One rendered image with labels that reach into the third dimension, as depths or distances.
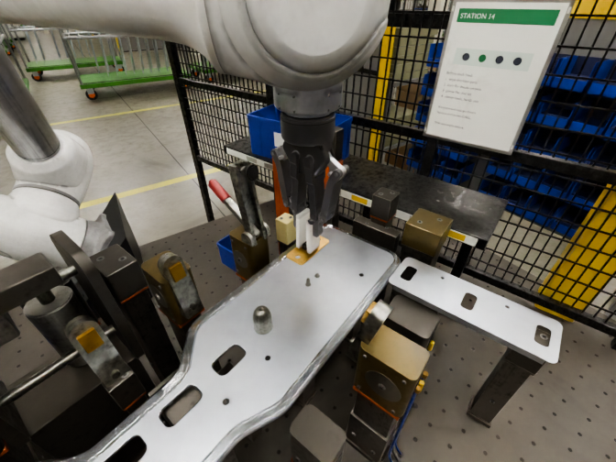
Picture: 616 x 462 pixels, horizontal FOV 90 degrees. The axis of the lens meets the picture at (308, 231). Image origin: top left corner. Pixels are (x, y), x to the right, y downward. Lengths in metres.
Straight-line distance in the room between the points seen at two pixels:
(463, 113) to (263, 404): 0.79
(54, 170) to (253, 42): 0.92
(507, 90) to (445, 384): 0.71
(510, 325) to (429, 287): 0.14
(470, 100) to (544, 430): 0.77
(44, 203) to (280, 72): 0.94
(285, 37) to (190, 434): 0.46
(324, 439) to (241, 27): 0.46
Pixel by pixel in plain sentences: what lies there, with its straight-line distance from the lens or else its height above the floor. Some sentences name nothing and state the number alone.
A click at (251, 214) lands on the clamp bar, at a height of 1.11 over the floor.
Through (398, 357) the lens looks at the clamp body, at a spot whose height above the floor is 1.04.
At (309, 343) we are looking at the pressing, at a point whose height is 1.00.
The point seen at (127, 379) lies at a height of 0.99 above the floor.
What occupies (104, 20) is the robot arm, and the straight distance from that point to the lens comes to 0.30.
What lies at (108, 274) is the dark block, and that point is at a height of 1.12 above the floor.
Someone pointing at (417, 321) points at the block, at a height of 0.98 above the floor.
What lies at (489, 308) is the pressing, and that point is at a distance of 0.67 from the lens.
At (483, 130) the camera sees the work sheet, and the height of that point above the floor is 1.19.
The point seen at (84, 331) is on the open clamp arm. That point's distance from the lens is 0.54.
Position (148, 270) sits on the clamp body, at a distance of 0.62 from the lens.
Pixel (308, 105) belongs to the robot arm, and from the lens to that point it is 0.39.
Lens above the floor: 1.46
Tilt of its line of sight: 37 degrees down
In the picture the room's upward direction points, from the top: straight up
